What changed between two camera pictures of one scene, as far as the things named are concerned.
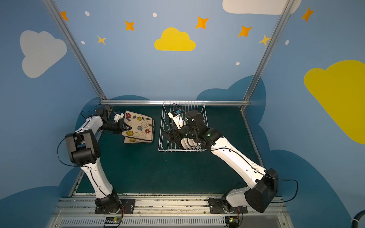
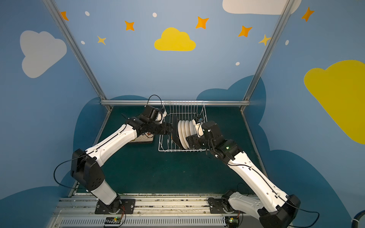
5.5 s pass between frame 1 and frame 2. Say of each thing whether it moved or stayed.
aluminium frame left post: stayed
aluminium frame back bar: stayed
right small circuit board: stayed
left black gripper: moved
